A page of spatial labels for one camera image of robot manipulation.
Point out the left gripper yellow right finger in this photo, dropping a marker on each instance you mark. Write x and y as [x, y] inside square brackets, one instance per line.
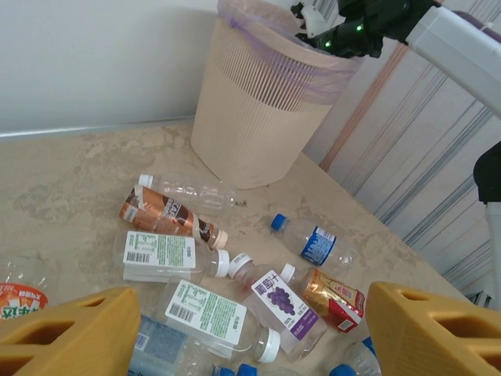
[438, 344]

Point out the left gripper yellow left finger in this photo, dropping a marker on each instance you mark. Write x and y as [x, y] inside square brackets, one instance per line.
[58, 344]

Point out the crushed orange label bottle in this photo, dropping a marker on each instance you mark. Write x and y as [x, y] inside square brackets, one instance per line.
[19, 303]

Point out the blue label bottle blue cap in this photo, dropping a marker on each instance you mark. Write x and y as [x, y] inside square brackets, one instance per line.
[319, 244]
[362, 354]

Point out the pale blue tinted bottle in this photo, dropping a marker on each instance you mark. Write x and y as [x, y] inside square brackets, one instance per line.
[156, 340]

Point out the clear bottle green white label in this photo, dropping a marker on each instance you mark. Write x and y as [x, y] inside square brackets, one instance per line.
[203, 309]
[156, 248]

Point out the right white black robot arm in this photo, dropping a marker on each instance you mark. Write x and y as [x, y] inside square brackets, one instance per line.
[450, 47]

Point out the pink plastic bin liner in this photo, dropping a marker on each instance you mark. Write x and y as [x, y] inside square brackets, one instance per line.
[254, 19]

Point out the beige ribbed waste bin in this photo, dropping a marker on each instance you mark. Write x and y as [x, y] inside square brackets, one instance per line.
[250, 149]

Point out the red gold label bottle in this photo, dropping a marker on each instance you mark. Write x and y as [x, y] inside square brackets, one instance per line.
[332, 293]

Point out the purple grape label bottle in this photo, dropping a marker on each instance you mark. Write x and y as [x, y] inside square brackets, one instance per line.
[278, 299]

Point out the brown coffee label bottle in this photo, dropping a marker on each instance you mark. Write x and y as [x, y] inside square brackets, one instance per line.
[164, 213]

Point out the clear unlabelled bottle white cap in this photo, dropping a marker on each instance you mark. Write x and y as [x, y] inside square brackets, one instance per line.
[188, 192]

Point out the aluminium table edge rail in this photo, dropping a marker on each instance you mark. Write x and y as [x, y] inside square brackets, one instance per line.
[78, 129]

